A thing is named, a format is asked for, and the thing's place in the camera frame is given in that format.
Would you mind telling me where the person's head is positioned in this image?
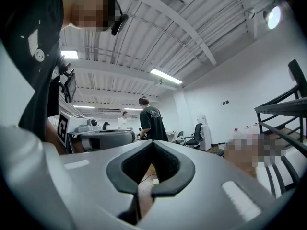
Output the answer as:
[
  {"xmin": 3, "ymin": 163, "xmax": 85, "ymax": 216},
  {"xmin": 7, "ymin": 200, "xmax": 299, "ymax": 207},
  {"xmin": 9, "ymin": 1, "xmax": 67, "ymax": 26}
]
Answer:
[{"xmin": 61, "ymin": 0, "xmax": 122, "ymax": 33}]

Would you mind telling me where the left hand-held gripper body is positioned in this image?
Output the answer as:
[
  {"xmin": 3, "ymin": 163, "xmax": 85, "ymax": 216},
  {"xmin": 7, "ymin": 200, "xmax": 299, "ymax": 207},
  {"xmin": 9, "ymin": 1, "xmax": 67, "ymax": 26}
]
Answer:
[{"xmin": 57, "ymin": 111, "xmax": 136, "ymax": 153}]

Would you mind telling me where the white grey machine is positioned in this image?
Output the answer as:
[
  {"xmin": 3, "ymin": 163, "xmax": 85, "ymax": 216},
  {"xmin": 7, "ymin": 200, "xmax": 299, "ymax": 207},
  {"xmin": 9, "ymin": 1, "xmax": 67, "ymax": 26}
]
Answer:
[{"xmin": 73, "ymin": 118, "xmax": 101, "ymax": 134}]

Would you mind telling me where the white water dispenser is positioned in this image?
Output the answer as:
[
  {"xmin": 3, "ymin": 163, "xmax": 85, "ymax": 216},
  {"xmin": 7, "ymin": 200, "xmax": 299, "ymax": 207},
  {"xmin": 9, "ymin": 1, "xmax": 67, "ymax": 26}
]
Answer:
[{"xmin": 196, "ymin": 114, "xmax": 213, "ymax": 151}]

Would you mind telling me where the black head camera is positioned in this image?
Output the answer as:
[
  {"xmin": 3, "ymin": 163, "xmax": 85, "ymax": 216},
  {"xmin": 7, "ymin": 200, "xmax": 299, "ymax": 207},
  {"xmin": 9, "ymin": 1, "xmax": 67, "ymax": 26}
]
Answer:
[{"xmin": 111, "ymin": 13, "xmax": 130, "ymax": 36}]

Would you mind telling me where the black recorder box with mount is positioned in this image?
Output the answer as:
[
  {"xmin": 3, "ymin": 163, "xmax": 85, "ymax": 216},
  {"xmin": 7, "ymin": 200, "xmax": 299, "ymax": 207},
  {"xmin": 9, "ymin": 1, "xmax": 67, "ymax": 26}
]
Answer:
[{"xmin": 55, "ymin": 55, "xmax": 78, "ymax": 104}]

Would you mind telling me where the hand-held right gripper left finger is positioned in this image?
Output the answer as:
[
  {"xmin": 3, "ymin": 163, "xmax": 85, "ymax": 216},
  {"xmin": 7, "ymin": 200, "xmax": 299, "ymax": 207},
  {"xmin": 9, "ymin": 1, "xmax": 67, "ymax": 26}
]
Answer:
[{"xmin": 106, "ymin": 139, "xmax": 154, "ymax": 226}]

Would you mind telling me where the black office chair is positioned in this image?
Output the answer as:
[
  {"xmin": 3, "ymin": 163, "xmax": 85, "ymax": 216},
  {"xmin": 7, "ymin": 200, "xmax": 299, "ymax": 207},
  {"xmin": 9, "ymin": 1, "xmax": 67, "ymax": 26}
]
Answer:
[{"xmin": 184, "ymin": 122, "xmax": 204, "ymax": 150}]

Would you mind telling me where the black metal rack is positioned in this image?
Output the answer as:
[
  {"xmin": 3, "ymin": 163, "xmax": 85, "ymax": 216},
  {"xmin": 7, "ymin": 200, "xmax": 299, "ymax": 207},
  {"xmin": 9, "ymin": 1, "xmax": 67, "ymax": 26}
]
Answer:
[{"xmin": 254, "ymin": 58, "xmax": 307, "ymax": 199}]

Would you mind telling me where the black folding chair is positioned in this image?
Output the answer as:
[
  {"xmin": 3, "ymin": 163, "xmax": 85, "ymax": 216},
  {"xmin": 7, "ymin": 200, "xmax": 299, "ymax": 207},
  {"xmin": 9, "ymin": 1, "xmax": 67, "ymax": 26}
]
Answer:
[{"xmin": 173, "ymin": 131, "xmax": 187, "ymax": 146}]

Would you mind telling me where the wall spotlight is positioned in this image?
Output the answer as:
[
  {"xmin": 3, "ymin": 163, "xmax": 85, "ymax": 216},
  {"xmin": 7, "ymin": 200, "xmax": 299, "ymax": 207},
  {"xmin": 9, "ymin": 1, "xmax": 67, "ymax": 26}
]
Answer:
[{"xmin": 262, "ymin": 4, "xmax": 283, "ymax": 30}]

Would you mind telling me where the person's black shirt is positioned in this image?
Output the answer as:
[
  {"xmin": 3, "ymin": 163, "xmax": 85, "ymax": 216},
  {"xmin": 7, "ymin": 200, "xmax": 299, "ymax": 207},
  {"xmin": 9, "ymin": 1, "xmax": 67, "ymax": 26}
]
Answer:
[{"xmin": 0, "ymin": 0, "xmax": 66, "ymax": 142}]

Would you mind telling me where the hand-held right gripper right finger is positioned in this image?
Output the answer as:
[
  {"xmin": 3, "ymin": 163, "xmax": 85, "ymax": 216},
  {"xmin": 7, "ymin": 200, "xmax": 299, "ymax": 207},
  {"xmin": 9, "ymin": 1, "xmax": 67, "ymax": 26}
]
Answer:
[{"xmin": 151, "ymin": 139, "xmax": 196, "ymax": 198}]

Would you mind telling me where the clear water bottle red label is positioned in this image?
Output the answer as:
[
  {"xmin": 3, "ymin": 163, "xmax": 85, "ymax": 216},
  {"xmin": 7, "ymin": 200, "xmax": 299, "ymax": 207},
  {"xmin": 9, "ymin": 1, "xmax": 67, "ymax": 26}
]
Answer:
[
  {"xmin": 231, "ymin": 126, "xmax": 243, "ymax": 140},
  {"xmin": 244, "ymin": 123, "xmax": 260, "ymax": 135}
]

